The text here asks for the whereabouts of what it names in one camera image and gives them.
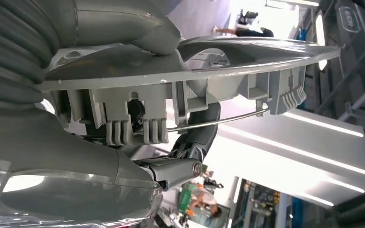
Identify person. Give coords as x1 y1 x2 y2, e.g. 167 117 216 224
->
182 184 223 221
214 11 274 38

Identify white display wall light strips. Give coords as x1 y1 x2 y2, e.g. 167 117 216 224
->
201 94 365 209

